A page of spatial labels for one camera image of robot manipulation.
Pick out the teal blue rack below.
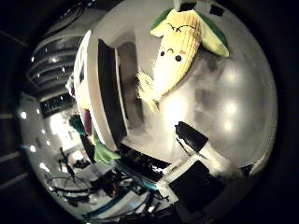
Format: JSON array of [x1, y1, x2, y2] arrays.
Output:
[[116, 166, 158, 192]]

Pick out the white rectangular container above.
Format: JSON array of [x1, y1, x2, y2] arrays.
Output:
[[73, 30, 130, 152]]

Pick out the black cable tangle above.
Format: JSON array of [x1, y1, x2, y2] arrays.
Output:
[[45, 147, 94, 206]]

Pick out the yellow corn plush toy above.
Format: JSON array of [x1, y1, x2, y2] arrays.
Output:
[[135, 8, 231, 113]]

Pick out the teal cloth bundle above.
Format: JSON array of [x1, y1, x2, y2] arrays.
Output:
[[68, 114, 86, 135]]

